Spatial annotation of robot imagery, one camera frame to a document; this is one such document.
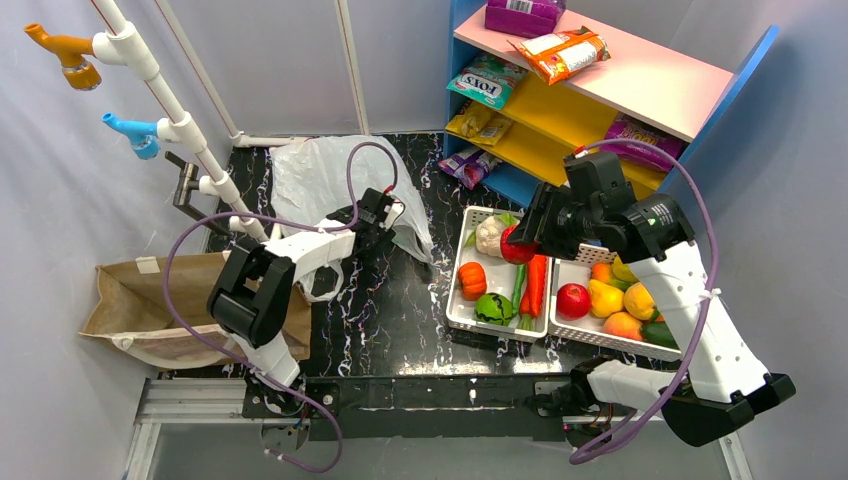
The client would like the white plastic grocery bag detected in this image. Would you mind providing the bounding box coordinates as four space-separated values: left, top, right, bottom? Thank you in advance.
269 135 434 263

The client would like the red tomato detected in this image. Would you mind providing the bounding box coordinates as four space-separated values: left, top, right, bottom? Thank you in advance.
500 225 537 265

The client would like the red apple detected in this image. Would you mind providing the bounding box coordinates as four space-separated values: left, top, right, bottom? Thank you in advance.
556 283 591 320

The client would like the yellow pear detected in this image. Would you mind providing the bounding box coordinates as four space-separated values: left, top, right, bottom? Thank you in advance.
588 279 624 318

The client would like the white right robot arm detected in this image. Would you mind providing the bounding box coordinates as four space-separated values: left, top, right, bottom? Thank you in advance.
509 151 796 464

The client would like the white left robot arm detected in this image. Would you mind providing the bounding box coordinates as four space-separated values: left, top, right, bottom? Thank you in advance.
207 188 405 389

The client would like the purple snack bag right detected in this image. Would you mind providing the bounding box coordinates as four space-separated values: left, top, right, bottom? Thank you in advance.
600 113 688 172

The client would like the purple snack bag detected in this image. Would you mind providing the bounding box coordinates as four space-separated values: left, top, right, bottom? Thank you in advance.
484 0 566 38
438 147 501 189
600 113 688 172

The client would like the purple snack bag bottom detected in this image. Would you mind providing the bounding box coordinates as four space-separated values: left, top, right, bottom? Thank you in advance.
438 147 501 189

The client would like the orange snack bag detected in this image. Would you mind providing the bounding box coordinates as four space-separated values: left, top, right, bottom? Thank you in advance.
510 26 611 85

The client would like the green Fox's candy bag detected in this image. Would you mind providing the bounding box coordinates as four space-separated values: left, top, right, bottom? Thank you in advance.
446 52 527 111

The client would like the purple snack bag top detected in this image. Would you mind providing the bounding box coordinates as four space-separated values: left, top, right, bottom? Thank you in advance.
484 0 566 38

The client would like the brown paper bag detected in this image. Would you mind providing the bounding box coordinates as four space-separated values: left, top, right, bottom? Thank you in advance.
79 251 313 371

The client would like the white fruit basket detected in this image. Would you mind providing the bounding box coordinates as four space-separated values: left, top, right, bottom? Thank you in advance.
547 244 682 361

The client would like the red green mango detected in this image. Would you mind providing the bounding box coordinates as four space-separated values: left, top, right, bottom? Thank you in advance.
591 263 632 291

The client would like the green chili pepper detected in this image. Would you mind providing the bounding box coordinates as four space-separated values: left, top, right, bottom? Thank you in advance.
511 264 527 317

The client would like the small orange pumpkin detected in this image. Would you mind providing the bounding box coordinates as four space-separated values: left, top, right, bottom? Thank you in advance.
457 262 488 301

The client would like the white cauliflower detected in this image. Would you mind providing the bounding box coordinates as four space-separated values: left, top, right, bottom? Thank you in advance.
464 213 518 258

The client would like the colourful wooden shelf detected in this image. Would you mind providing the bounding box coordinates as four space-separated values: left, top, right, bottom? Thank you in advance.
483 11 779 206

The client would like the orange carrot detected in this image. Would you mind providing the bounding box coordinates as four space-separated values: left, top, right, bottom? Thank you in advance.
519 255 547 318

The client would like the yellow lemon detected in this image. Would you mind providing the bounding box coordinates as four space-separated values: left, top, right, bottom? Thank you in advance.
623 282 659 321

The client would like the white vegetable basket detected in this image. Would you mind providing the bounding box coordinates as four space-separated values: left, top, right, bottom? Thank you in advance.
445 206 550 343

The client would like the orange peach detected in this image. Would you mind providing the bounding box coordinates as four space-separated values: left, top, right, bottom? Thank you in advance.
603 311 644 341

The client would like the green watermelon toy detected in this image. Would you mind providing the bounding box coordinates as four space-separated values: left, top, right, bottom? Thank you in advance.
474 293 514 326

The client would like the yellow snack packet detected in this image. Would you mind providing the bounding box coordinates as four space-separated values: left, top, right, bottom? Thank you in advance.
445 100 513 146

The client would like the dark metal hook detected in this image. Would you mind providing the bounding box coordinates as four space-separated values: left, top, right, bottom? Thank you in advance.
164 151 205 221

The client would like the blue pipe hook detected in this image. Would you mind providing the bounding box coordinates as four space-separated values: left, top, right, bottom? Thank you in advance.
102 112 160 160

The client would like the white pvc pipe rack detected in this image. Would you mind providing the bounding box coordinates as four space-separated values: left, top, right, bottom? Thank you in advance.
89 0 374 243

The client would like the orange pipe hook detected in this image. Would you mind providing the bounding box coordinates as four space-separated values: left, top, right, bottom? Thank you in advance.
24 23 102 91

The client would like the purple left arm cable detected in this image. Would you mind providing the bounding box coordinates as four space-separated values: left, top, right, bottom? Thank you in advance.
162 140 400 475

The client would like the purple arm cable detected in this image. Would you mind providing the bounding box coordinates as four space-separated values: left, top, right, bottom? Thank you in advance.
568 139 720 466
162 140 400 475

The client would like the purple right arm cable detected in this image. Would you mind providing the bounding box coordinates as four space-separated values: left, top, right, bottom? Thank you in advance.
568 139 720 466

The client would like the aluminium base frame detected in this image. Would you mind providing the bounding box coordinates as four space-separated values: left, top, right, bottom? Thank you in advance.
124 375 751 479

